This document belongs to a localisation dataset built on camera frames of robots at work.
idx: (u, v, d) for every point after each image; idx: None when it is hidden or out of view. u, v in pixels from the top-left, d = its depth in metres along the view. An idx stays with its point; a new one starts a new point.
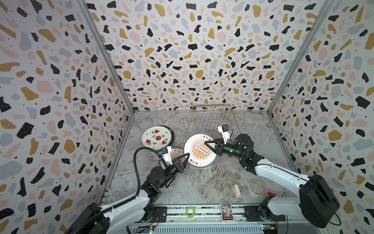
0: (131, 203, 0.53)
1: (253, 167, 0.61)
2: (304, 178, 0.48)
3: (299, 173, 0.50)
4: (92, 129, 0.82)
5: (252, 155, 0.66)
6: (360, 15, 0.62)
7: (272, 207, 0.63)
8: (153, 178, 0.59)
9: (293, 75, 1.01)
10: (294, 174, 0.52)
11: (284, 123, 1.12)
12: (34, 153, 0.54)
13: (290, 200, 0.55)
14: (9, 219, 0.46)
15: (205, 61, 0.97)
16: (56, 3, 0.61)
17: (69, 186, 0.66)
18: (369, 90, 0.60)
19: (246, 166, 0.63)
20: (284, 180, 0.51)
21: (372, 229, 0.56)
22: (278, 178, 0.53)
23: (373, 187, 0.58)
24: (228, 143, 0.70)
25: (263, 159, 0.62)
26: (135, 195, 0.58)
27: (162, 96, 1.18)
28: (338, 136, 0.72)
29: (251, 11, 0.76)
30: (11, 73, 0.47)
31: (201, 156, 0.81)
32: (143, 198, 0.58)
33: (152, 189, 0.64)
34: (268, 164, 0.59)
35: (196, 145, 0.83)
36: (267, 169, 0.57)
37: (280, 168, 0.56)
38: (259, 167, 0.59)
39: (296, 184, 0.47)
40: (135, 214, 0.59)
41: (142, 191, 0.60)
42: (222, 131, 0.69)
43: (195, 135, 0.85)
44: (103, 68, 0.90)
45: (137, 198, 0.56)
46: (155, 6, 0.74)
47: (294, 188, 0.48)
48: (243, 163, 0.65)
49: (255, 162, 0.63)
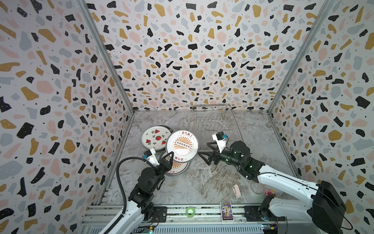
0: (121, 222, 0.52)
1: (254, 176, 0.58)
2: (313, 186, 0.46)
3: (307, 182, 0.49)
4: (92, 129, 0.82)
5: (251, 162, 0.65)
6: (360, 15, 0.62)
7: (274, 210, 0.63)
8: (143, 182, 0.57)
9: (293, 75, 1.01)
10: (302, 182, 0.49)
11: (284, 123, 1.12)
12: (34, 153, 0.54)
13: (296, 203, 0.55)
14: (9, 219, 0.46)
15: (205, 61, 0.97)
16: (56, 3, 0.61)
17: (69, 186, 0.66)
18: (369, 90, 0.60)
19: (248, 175, 0.59)
20: (292, 190, 0.48)
21: (372, 229, 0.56)
22: (284, 186, 0.51)
23: (373, 187, 0.58)
24: (224, 150, 0.67)
25: (265, 166, 0.59)
26: (122, 212, 0.54)
27: (162, 96, 1.18)
28: (337, 135, 0.72)
29: (251, 10, 0.76)
30: (11, 73, 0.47)
31: (185, 153, 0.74)
32: (132, 211, 0.55)
33: (142, 195, 0.61)
34: (271, 171, 0.56)
35: (177, 142, 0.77)
36: (271, 178, 0.54)
37: (285, 177, 0.52)
38: (263, 176, 0.56)
39: (307, 194, 0.45)
40: (135, 222, 0.60)
41: (130, 203, 0.58)
42: (217, 139, 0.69)
43: (176, 133, 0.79)
44: (103, 68, 0.90)
45: (126, 214, 0.54)
46: (155, 6, 0.74)
47: (304, 199, 0.46)
48: (244, 172, 0.61)
49: (256, 170, 0.59)
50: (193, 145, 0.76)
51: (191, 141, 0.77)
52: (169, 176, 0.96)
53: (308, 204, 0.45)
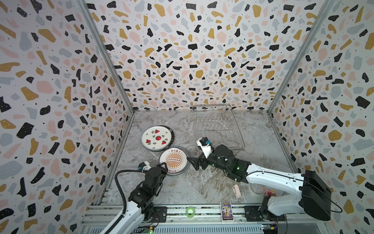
0: (121, 222, 0.52)
1: (243, 177, 0.57)
2: (299, 178, 0.47)
3: (293, 174, 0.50)
4: (92, 129, 0.82)
5: (237, 163, 0.64)
6: (360, 15, 0.62)
7: (273, 210, 0.62)
8: (150, 179, 0.61)
9: (293, 75, 1.01)
10: (289, 175, 0.49)
11: (284, 123, 1.12)
12: (34, 153, 0.54)
13: (288, 198, 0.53)
14: (9, 219, 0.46)
15: (205, 61, 0.97)
16: (56, 3, 0.61)
17: (68, 186, 0.66)
18: (369, 90, 0.60)
19: (236, 177, 0.58)
20: (281, 185, 0.49)
21: (372, 229, 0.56)
22: (272, 183, 0.51)
23: (373, 188, 0.58)
24: (210, 155, 0.66)
25: (251, 165, 0.58)
26: (122, 213, 0.54)
27: (162, 96, 1.18)
28: (337, 135, 0.72)
29: (251, 10, 0.76)
30: (11, 73, 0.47)
31: (177, 166, 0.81)
32: (133, 211, 0.55)
33: (141, 196, 0.61)
34: (258, 170, 0.56)
35: (169, 158, 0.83)
36: (260, 177, 0.53)
37: (272, 173, 0.52)
38: (251, 177, 0.55)
39: (295, 187, 0.46)
40: (135, 222, 0.60)
41: (130, 204, 0.58)
42: (202, 145, 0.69)
43: (165, 151, 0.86)
44: (103, 68, 0.90)
45: (126, 214, 0.54)
46: (155, 6, 0.74)
47: (293, 192, 0.46)
48: (232, 175, 0.60)
49: (244, 171, 0.58)
50: (183, 158, 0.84)
51: (181, 155, 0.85)
52: (169, 176, 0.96)
53: (298, 196, 0.46)
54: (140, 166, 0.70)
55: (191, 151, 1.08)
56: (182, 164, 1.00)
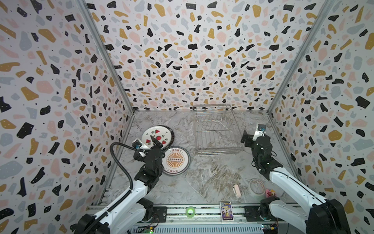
0: (130, 197, 0.51)
1: (268, 172, 0.61)
2: (320, 198, 0.46)
3: (317, 193, 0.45)
4: (92, 129, 0.82)
5: (271, 160, 0.65)
6: (360, 15, 0.62)
7: (272, 208, 0.64)
8: (150, 162, 0.58)
9: (293, 75, 1.01)
10: (310, 191, 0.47)
11: (284, 123, 1.12)
12: (34, 153, 0.54)
13: (298, 211, 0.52)
14: (9, 219, 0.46)
15: (205, 61, 0.97)
16: (56, 3, 0.61)
17: (68, 186, 0.66)
18: (369, 90, 0.60)
19: (261, 169, 0.63)
20: (296, 193, 0.49)
21: (372, 229, 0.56)
22: (290, 190, 0.52)
23: (373, 187, 0.58)
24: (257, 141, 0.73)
25: (281, 167, 0.60)
26: (130, 189, 0.54)
27: (162, 96, 1.18)
28: (337, 135, 0.72)
29: (251, 11, 0.76)
30: (11, 73, 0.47)
31: (177, 166, 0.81)
32: (140, 189, 0.55)
33: (147, 177, 0.61)
34: (285, 173, 0.57)
35: (170, 158, 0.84)
36: (283, 179, 0.55)
37: (297, 182, 0.53)
38: (274, 174, 0.58)
39: (308, 201, 0.45)
40: (137, 213, 0.60)
41: (138, 182, 0.57)
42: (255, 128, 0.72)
43: (166, 151, 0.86)
44: (103, 68, 0.90)
45: (134, 190, 0.54)
46: (155, 6, 0.74)
47: (304, 205, 0.47)
48: (259, 165, 0.65)
49: (271, 167, 0.61)
50: (185, 158, 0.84)
51: (182, 154, 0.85)
52: (169, 176, 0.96)
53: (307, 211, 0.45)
54: (138, 145, 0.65)
55: (191, 151, 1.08)
56: (182, 164, 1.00)
